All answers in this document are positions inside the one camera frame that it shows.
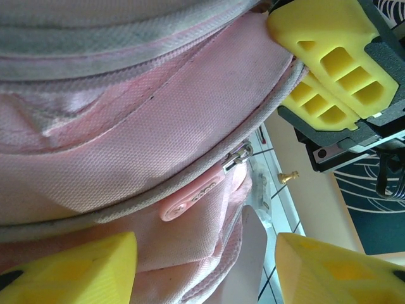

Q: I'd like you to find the pink student backpack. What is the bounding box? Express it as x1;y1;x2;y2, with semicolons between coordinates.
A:
0;0;310;304

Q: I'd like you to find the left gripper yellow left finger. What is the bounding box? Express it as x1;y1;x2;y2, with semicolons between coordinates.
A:
0;230;139;304

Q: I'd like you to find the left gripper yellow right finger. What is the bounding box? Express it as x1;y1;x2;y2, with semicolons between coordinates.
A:
273;232;405;304

